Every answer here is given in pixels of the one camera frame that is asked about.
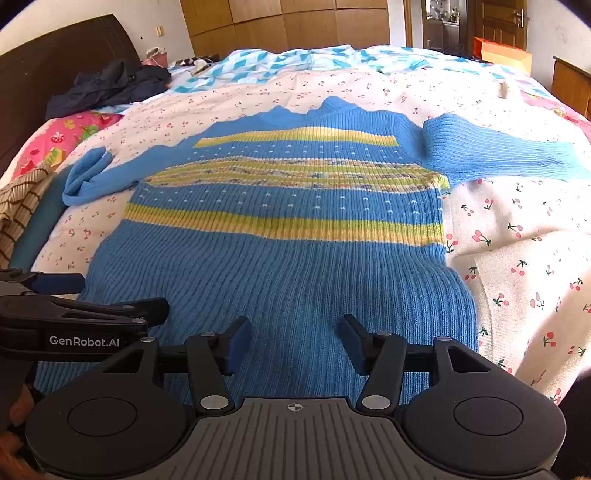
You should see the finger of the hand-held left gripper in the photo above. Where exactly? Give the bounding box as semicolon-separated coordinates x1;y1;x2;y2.
0;269;86;298
0;293;171;325

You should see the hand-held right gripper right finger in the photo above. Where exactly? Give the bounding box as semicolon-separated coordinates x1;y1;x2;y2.
338;315;493;412

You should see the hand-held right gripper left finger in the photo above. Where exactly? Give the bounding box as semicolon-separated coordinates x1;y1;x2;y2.
99;316;253;415

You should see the blue yellow striped knit sweater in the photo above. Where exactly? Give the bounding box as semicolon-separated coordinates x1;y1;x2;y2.
34;97;590;408

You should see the teal knit cloth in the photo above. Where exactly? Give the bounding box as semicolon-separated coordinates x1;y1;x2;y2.
9;178;71;274

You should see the beige brown striped cloth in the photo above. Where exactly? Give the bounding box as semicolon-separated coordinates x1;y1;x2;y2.
0;161;59;269

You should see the pink strawberry print sheet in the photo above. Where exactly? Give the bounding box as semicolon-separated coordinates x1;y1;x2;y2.
9;111;123;182

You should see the cherry print quilt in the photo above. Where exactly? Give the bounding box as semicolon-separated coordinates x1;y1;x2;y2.
32;69;591;408

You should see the dark jacket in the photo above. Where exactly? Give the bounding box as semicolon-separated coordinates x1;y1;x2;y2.
45;58;173;121

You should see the dark wooden headboard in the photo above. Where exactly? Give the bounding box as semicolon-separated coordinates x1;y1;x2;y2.
0;14;142;176

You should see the blue white checked blanket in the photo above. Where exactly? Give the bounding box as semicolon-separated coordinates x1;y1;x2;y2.
168;44;555;101

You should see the wooden wardrobe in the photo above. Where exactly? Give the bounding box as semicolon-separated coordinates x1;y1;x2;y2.
180;0;391;61

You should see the orange box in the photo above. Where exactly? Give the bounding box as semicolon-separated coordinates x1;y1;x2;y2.
473;37;533;75

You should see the wooden side cabinet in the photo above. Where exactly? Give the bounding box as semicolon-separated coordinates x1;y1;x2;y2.
551;55;591;121

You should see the brown wooden door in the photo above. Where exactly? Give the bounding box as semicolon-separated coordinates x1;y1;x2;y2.
473;0;530;47

